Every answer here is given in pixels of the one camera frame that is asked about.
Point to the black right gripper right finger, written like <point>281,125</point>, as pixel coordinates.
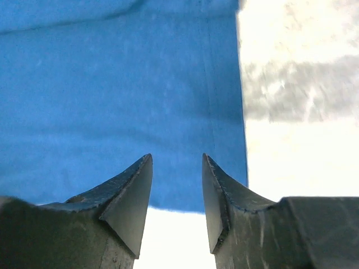
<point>246,230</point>

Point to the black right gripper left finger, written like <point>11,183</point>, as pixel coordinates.
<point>100,228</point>

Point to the dark blue printed t-shirt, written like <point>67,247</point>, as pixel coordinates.
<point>89,87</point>

